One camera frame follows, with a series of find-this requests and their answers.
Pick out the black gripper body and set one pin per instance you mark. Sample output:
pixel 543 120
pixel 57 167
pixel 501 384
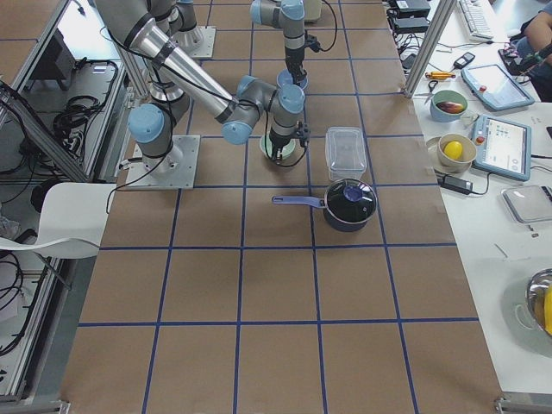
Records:
pixel 279 141
pixel 293 59

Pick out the green plastic bowl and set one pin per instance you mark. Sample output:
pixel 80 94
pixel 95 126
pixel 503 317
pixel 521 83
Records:
pixel 289 148

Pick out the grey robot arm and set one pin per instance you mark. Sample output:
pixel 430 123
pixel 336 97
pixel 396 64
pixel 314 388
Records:
pixel 287 16
pixel 146 30

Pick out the person forearm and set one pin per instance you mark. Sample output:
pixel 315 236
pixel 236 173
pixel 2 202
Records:
pixel 538 32

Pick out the blue plastic bowl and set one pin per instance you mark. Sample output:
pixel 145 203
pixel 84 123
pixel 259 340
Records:
pixel 285 78

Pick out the light blue fruit bowl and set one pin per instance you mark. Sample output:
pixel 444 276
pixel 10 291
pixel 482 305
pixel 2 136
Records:
pixel 446 95

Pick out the cream bowl on saucer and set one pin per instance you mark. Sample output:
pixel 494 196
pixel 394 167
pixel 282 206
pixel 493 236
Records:
pixel 445 165

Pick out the steel bowl with banana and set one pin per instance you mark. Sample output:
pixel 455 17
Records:
pixel 534 313

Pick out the clear plastic food container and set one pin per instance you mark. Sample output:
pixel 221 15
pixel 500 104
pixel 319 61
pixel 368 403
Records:
pixel 345 153

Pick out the dark blue saucepan with lid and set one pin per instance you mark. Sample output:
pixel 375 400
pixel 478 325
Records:
pixel 348 204

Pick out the black scissors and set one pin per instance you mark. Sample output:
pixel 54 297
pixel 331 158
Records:
pixel 431 89

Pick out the dark red fruit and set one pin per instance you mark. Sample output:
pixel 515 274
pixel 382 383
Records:
pixel 450 107

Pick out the yellow lemon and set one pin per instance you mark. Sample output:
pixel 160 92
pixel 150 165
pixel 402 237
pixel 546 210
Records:
pixel 453 150

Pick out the black power brick on desk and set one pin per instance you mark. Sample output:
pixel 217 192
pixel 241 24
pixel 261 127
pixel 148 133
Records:
pixel 455 184

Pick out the white keyboard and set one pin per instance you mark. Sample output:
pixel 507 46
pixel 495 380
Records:
pixel 474 20

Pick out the blue teach pendant tablet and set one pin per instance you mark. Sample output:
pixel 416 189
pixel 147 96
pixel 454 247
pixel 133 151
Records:
pixel 495 87

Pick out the white chair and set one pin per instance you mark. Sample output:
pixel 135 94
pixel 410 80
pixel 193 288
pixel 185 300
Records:
pixel 72 222

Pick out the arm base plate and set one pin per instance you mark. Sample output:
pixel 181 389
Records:
pixel 205 48
pixel 177 170

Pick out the orange handled tool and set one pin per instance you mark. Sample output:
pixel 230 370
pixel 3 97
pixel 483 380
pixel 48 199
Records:
pixel 437 75

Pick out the aluminium frame post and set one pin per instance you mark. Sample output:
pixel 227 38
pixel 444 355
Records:
pixel 437 25

